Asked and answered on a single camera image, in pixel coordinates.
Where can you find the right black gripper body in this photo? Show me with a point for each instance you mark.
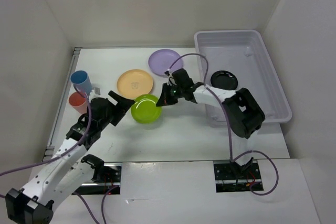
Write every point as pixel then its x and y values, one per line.
pixel 177 91

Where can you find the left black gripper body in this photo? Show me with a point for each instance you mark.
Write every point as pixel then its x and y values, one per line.
pixel 115 113

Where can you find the green plate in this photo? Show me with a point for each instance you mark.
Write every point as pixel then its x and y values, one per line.
pixel 144 110

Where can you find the black plate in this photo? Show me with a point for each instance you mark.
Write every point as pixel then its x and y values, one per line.
pixel 224 80

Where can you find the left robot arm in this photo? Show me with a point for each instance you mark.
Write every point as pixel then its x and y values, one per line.
pixel 70 167

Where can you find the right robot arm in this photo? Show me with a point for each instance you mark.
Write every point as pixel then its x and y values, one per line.
pixel 242 113

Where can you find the clear plastic bin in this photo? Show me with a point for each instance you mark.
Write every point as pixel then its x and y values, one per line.
pixel 244 54

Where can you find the orange plate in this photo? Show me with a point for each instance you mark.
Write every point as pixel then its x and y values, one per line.
pixel 134 83

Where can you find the red cup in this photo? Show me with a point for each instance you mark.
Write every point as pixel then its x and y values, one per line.
pixel 78 102

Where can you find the purple plate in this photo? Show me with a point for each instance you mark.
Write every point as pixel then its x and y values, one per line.
pixel 160 60

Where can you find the blue cup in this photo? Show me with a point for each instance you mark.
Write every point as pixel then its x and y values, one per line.
pixel 80 79

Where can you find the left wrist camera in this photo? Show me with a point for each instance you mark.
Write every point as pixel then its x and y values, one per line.
pixel 95 92

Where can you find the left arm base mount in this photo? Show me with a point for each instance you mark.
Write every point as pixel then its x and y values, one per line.
pixel 106 177

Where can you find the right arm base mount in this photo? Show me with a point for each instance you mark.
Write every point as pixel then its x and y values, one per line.
pixel 231 177

